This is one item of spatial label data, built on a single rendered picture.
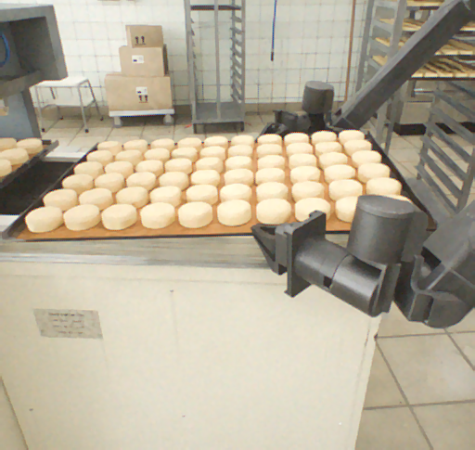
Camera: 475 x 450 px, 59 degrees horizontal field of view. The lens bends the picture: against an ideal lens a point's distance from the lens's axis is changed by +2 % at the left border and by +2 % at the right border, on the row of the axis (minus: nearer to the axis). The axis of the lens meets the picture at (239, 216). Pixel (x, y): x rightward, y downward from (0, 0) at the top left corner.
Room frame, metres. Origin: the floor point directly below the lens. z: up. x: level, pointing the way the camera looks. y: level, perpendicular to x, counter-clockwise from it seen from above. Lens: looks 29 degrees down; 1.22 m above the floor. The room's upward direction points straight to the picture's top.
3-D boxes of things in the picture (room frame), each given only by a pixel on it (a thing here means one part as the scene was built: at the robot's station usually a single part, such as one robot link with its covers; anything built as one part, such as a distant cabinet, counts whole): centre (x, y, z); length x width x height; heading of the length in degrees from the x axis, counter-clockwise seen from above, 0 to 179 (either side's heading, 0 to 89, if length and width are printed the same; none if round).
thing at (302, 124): (0.95, -0.12, 0.93); 0.07 x 0.07 x 0.10; 42
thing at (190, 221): (0.54, 0.07, 0.93); 0.05 x 0.05 x 0.02
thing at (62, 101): (4.07, 1.65, 0.23); 0.45 x 0.45 x 0.46; 87
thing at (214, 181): (0.66, 0.06, 0.93); 0.05 x 0.05 x 0.02
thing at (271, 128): (0.90, -0.07, 0.91); 0.09 x 0.07 x 0.07; 132
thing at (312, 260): (0.42, -0.10, 0.93); 0.07 x 0.07 x 0.10; 42
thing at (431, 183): (2.14, -1.08, 0.24); 0.64 x 0.03 x 0.03; 176
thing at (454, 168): (2.14, -1.08, 0.42); 0.64 x 0.03 x 0.03; 176
